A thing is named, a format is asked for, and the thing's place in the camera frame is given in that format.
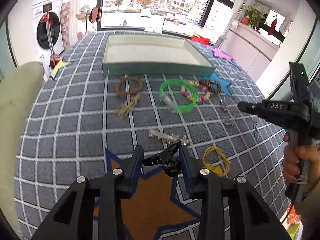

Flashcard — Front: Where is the red plastic bin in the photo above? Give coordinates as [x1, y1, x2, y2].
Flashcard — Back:
[191, 33, 210, 45]

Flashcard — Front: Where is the pink yellow bead bracelet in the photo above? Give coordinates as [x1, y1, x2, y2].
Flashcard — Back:
[179, 80, 212, 104]

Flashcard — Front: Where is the green jewelry tray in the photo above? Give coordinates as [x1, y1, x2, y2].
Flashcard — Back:
[102, 34, 215, 76]

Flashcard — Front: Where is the clear crystal hair clip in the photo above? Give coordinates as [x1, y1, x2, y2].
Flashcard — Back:
[148, 129, 190, 145]

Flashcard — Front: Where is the brown woven rope bracelet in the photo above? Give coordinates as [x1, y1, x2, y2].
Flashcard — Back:
[114, 75, 144, 97]

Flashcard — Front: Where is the silver charm on bedsheet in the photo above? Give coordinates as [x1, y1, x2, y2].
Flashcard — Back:
[222, 117, 236, 126]

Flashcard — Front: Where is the yellow cord bracelet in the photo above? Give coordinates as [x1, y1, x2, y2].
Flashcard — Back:
[202, 146, 231, 177]

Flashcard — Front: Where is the red mop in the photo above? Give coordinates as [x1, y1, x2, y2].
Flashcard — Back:
[41, 5, 61, 69]

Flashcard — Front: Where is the white washing machine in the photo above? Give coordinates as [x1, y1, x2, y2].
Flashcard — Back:
[32, 0, 63, 59]

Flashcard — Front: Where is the silver earring charm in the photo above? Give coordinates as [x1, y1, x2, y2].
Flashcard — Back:
[220, 97, 228, 112]

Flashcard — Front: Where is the right hand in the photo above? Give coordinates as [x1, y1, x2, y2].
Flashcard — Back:
[283, 144, 319, 186]

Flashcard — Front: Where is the grey plaid bedsheet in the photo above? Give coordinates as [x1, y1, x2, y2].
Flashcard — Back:
[14, 32, 290, 239]

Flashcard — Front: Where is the beige pillow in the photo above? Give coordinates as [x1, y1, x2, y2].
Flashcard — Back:
[1, 61, 44, 238]

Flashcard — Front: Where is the beige straw tassel knot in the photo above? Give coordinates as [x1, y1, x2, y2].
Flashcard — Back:
[115, 93, 141, 119]

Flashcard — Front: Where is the potted green plant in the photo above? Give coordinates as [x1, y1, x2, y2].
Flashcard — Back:
[241, 5, 267, 29]

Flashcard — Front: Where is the white cabinet counter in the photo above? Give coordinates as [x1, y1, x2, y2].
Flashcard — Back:
[220, 21, 279, 82]

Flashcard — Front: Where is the brown wooden bead bracelet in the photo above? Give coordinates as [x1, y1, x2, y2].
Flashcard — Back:
[198, 79, 222, 94]

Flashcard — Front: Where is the green translucent bangle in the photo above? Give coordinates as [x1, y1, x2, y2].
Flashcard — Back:
[158, 79, 199, 114]

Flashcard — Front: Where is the black hair claw clip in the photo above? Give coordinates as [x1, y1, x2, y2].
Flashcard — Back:
[142, 140, 182, 178]

